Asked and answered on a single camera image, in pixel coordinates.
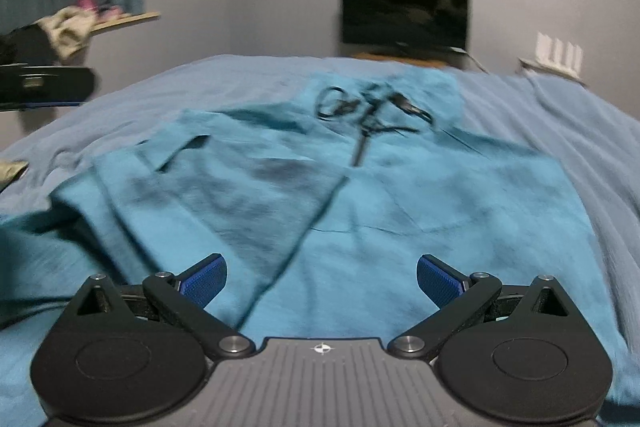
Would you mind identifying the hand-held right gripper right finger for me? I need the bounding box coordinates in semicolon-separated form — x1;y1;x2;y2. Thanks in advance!
389;255;576;358

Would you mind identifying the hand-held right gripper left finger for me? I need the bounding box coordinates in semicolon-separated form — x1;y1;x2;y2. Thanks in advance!
67;253;256;359

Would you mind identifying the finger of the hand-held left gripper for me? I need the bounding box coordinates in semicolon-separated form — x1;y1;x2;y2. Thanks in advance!
0;65;97;110

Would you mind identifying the black cloth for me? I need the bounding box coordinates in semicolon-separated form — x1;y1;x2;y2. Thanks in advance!
0;26;53;66

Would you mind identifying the beige cloth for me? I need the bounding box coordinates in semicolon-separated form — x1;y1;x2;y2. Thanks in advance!
37;6;98;58

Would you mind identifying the pink cloth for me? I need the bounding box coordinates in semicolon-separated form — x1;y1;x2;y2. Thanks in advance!
75;0;121;18

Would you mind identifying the blue bed blanket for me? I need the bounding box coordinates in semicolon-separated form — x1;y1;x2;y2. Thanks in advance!
0;53;640;427

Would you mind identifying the olive cloth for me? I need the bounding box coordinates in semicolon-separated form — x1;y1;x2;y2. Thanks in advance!
0;160;29;190

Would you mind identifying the wooden windowsill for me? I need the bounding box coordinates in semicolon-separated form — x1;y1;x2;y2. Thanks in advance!
90;11;162;36

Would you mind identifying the wooden television stand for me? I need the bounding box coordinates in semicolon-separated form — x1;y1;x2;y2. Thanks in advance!
350;49;448;68

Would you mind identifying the white router with antennas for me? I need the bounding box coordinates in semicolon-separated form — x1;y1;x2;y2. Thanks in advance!
517;32;588;84

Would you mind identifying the black television screen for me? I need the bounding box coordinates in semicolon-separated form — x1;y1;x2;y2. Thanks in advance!
340;0;472;58

